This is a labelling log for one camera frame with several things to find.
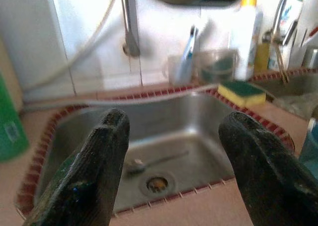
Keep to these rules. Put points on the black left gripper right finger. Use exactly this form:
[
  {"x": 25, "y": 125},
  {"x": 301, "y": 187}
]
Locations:
[{"x": 268, "y": 181}]

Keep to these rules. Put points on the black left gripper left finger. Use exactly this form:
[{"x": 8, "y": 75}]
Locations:
[{"x": 87, "y": 173}]

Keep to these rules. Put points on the blue mug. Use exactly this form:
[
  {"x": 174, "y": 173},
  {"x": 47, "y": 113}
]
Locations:
[{"x": 310, "y": 151}]

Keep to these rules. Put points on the steel spoon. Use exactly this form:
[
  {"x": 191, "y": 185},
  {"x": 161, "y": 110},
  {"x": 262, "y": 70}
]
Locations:
[{"x": 154, "y": 161}]

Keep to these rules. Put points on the green dish soap bottle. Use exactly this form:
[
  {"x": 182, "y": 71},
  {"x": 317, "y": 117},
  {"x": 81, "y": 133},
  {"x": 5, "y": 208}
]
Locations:
[{"x": 10, "y": 126}]

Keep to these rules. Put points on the green yellow sponge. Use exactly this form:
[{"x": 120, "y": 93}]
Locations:
[{"x": 242, "y": 93}]

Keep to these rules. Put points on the small steel sink basin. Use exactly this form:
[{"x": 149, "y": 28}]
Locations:
[{"x": 174, "y": 126}]

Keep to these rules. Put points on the large steel sink basin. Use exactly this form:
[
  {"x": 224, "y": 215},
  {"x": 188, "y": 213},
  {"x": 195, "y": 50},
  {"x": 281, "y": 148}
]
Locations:
[{"x": 295, "y": 84}]

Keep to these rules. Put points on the thin white water tube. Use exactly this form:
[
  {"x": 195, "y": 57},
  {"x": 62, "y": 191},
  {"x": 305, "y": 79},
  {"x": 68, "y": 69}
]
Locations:
[{"x": 74, "y": 58}]

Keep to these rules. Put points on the clear plastic jug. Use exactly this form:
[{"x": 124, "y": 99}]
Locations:
[{"x": 217, "y": 67}]

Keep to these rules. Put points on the steel cup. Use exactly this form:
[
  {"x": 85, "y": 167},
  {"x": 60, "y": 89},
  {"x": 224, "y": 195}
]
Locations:
[{"x": 311, "y": 58}]

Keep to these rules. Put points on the clear toothbrush cup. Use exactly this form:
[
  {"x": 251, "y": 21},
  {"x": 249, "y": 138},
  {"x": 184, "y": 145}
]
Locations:
[{"x": 174, "y": 72}]

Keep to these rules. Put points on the white detergent bottle yellow cap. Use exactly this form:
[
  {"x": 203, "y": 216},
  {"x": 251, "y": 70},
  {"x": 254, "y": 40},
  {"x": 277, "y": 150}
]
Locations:
[{"x": 244, "y": 37}]

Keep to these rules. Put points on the blue white toothbrush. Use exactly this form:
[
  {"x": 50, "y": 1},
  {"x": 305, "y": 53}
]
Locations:
[{"x": 187, "y": 52}]

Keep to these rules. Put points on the chrome sink faucet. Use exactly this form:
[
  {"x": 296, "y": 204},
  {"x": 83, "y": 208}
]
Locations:
[{"x": 279, "y": 15}]

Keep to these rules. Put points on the white green printed bottle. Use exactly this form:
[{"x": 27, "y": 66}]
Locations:
[{"x": 289, "y": 10}]

